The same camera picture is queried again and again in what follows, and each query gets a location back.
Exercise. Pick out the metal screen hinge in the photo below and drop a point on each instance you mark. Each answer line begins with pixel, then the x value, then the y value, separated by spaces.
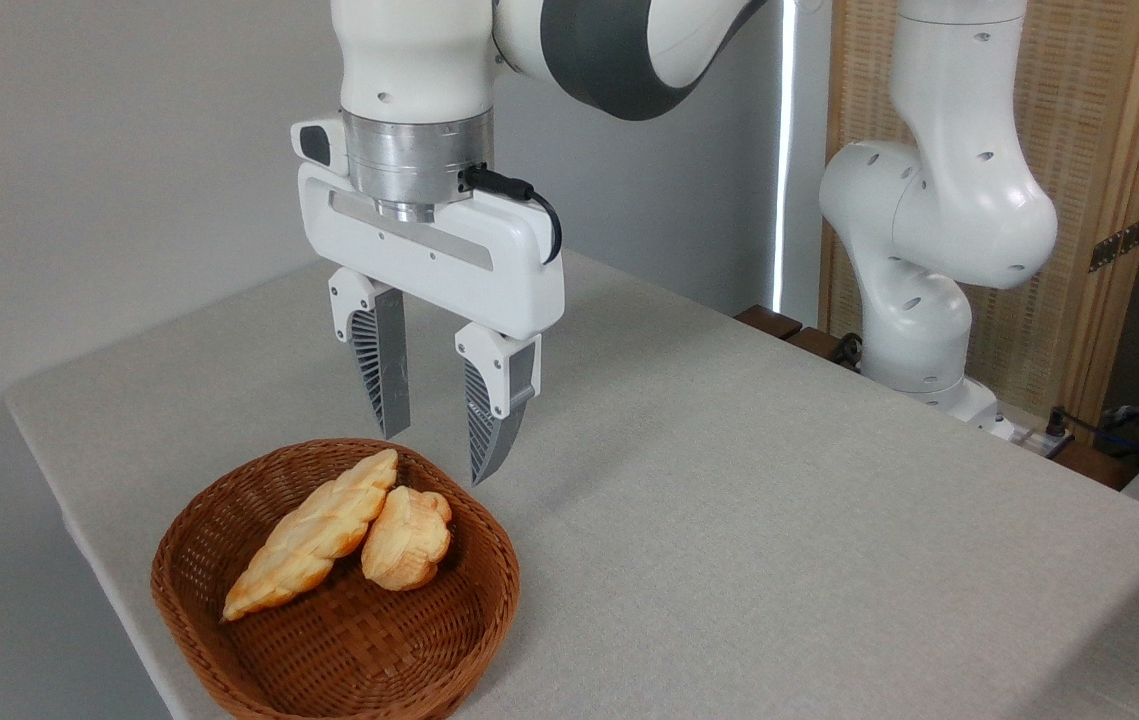
pixel 1119 243

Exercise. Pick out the short round bread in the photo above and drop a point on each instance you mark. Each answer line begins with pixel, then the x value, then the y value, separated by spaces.
pixel 409 540

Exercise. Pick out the brown wicker basket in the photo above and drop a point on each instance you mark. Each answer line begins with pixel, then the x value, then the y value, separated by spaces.
pixel 349 650

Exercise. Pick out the long twisted bread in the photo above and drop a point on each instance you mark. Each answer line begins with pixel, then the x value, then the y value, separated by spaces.
pixel 314 535

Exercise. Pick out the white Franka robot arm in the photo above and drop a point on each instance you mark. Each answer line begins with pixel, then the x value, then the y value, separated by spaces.
pixel 949 200

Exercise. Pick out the bamboo folding screen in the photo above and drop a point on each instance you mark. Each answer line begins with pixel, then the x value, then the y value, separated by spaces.
pixel 1079 100

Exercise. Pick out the dark wooden plank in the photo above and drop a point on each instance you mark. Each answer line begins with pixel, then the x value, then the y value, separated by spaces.
pixel 1094 465
pixel 767 321
pixel 814 342

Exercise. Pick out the grey tablecloth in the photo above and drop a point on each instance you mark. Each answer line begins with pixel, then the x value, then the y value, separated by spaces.
pixel 729 520

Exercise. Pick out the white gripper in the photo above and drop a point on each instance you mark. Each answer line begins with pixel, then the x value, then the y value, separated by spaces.
pixel 504 275

